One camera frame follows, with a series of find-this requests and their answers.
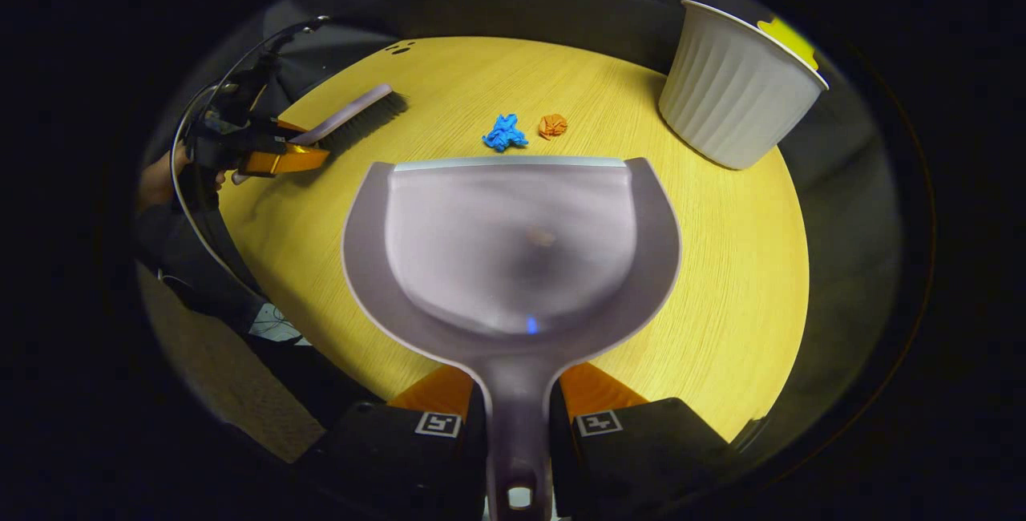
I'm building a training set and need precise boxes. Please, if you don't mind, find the black backdrop cloth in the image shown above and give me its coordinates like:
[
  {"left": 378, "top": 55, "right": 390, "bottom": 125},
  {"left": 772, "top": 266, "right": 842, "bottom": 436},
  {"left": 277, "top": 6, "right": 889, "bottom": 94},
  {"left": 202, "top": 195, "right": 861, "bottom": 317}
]
[{"left": 160, "top": 0, "right": 907, "bottom": 458}]

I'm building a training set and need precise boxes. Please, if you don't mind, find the small grey broom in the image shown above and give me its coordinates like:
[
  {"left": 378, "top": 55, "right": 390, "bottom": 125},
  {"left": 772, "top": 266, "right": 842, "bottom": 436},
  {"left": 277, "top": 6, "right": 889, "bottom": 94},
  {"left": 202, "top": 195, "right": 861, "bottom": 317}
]
[{"left": 232, "top": 83, "right": 410, "bottom": 185}]

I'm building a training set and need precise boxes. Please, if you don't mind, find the grey plastic dustpan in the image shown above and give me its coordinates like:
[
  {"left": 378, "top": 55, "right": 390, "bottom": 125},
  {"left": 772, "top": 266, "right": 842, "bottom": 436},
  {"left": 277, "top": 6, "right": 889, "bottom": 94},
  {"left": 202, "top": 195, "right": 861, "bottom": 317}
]
[{"left": 341, "top": 156, "right": 682, "bottom": 521}]

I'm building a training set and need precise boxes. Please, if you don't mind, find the blue paper ball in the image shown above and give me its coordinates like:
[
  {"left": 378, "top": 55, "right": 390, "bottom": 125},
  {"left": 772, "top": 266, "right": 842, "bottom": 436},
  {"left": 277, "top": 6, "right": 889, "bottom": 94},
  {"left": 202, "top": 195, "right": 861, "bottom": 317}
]
[{"left": 483, "top": 113, "right": 529, "bottom": 153}]

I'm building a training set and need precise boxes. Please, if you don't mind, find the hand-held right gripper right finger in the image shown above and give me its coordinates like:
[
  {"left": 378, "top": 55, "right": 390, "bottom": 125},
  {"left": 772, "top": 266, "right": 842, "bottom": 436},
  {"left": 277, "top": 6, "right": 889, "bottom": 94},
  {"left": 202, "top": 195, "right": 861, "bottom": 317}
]
[{"left": 548, "top": 361, "right": 740, "bottom": 521}]

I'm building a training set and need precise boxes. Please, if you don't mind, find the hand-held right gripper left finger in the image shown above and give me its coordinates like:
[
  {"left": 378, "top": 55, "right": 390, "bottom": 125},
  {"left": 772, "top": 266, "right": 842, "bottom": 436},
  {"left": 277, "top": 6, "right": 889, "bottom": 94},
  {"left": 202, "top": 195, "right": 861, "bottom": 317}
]
[{"left": 298, "top": 365, "right": 487, "bottom": 521}]

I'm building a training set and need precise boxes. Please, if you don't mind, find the white cable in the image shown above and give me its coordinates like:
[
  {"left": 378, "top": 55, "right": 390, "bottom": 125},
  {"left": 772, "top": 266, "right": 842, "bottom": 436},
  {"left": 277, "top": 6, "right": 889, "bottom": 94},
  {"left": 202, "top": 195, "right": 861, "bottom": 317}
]
[{"left": 170, "top": 82, "right": 269, "bottom": 291}]

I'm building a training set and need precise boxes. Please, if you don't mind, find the person's dark clothing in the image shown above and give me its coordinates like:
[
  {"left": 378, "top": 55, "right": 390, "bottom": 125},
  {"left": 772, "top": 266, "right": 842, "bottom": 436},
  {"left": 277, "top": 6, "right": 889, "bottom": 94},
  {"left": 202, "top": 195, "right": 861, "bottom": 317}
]
[{"left": 136, "top": 200, "right": 387, "bottom": 430}]

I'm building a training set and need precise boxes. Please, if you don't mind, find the yellow wooden desktop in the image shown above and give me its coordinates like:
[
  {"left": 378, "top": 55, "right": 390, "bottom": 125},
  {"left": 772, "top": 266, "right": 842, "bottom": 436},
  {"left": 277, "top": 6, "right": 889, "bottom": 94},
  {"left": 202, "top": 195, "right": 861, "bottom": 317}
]
[{"left": 216, "top": 36, "right": 810, "bottom": 443}]

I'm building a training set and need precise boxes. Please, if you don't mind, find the white ribbed garbage bin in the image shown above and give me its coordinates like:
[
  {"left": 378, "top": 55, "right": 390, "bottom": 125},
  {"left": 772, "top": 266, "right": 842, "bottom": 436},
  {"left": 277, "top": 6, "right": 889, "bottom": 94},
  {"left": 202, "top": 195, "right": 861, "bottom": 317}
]
[{"left": 658, "top": 0, "right": 830, "bottom": 171}]

